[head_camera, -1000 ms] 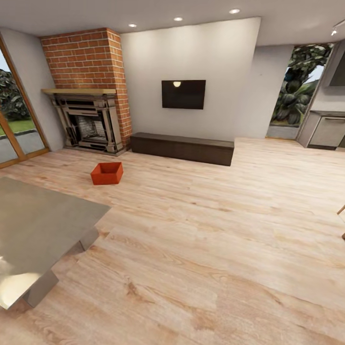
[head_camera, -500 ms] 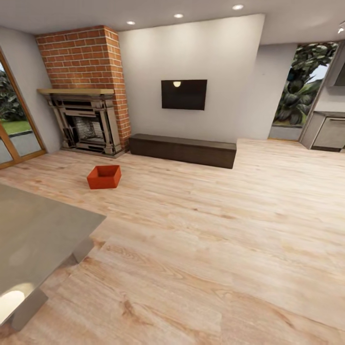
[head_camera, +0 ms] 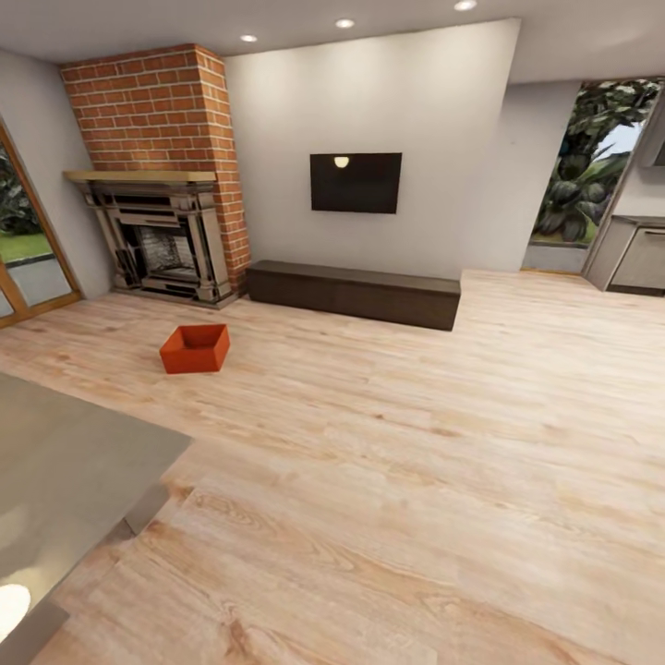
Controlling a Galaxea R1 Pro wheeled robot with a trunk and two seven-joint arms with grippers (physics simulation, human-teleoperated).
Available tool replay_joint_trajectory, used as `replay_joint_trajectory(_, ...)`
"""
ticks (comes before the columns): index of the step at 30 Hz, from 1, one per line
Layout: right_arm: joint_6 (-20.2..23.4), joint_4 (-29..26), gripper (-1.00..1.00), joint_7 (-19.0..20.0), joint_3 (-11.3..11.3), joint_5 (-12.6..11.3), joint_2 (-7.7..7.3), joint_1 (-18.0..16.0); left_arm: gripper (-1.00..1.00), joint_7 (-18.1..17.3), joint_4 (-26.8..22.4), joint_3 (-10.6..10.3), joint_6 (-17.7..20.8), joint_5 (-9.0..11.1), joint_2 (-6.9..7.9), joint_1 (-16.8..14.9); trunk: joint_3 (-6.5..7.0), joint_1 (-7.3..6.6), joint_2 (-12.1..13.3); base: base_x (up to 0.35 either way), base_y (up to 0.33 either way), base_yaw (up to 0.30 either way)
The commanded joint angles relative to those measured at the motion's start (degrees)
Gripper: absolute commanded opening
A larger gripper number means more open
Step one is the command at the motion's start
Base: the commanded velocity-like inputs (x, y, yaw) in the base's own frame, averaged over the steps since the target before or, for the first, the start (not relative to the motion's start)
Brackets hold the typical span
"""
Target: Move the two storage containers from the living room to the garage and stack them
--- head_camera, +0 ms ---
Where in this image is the storage box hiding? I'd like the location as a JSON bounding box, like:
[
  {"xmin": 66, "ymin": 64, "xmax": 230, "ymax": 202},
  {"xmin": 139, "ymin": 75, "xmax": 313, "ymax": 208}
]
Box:
[{"xmin": 160, "ymin": 324, "xmax": 230, "ymax": 374}]

